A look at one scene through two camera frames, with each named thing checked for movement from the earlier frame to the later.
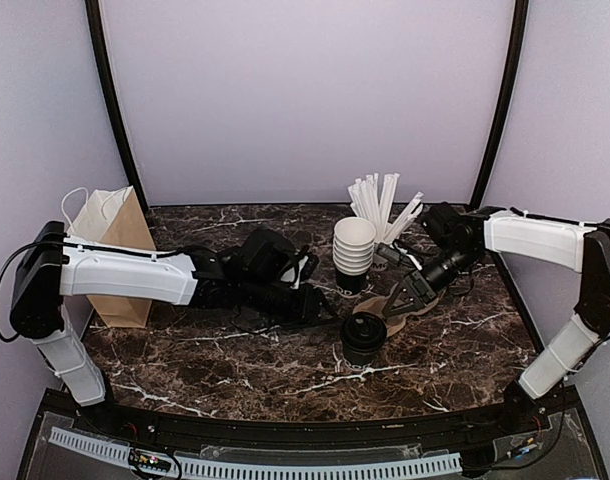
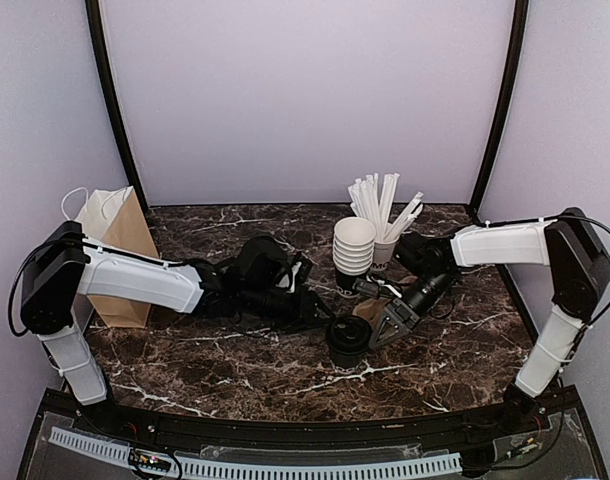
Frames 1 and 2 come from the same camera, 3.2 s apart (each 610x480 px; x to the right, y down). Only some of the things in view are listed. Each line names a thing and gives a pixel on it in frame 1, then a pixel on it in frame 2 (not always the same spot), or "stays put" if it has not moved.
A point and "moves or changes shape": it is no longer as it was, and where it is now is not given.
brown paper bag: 114,217 stays put
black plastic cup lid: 363,332 moves or changes shape
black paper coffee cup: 360,359 → 346,357
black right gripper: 422,288 → 390,312
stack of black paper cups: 353,245 stays put
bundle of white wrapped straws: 374,201 stays put
